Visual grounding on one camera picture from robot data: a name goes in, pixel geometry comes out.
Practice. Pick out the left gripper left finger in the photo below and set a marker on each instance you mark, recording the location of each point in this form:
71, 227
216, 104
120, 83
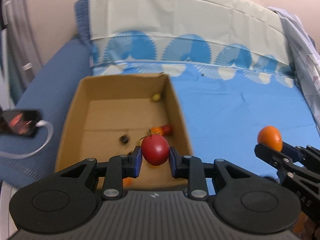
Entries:
114, 171

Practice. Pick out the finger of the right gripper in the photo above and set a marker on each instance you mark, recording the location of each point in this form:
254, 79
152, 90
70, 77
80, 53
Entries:
283, 161
301, 154

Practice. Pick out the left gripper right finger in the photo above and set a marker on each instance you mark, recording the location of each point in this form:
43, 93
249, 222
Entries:
194, 171

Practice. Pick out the large orange fruit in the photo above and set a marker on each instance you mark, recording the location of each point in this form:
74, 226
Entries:
127, 182

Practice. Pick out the red small fruit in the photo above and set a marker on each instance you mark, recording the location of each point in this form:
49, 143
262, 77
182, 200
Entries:
155, 148

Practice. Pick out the red cherry tomato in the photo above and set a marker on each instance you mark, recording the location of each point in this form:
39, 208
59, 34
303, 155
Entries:
167, 130

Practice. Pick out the yellow-green small fruit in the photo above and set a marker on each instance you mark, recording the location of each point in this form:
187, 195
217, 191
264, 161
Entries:
156, 97

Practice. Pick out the brown cardboard box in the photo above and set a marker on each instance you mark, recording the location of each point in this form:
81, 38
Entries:
106, 107

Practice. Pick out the blue sofa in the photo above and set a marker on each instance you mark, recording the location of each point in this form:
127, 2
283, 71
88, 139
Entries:
51, 92

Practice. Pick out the black smartphone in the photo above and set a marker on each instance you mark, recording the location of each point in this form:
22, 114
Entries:
21, 122

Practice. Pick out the blue patterned sheet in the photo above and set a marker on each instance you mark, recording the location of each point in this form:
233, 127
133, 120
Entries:
229, 60

